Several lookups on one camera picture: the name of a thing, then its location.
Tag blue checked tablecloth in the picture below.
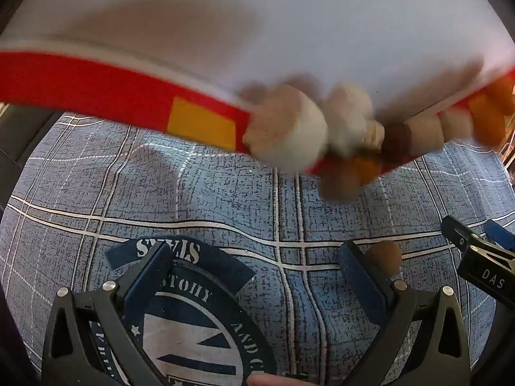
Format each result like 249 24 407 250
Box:
0 110 515 386

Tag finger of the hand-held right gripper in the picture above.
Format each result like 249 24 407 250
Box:
440 215 515 303
484 220 515 251

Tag pale round pastry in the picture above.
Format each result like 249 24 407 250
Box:
241 84 329 170

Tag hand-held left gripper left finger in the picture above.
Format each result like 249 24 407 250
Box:
41 242 174 386

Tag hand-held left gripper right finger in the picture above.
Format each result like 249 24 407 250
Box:
337 240 472 386

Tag pale walnut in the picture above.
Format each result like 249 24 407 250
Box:
440 106 475 142
322 82 376 154
406 114 446 156
364 118 387 150

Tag brown round fruit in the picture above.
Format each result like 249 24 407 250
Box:
321 160 363 200

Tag red cardboard box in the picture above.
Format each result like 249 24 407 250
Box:
0 0 515 178

